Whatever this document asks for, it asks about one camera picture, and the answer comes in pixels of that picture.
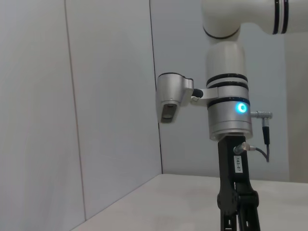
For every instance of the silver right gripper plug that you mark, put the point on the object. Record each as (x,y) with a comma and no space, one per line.
(241,147)

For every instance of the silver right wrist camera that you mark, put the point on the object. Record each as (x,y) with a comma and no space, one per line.
(170,91)

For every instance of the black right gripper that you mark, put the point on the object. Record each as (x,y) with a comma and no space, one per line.
(228,168)

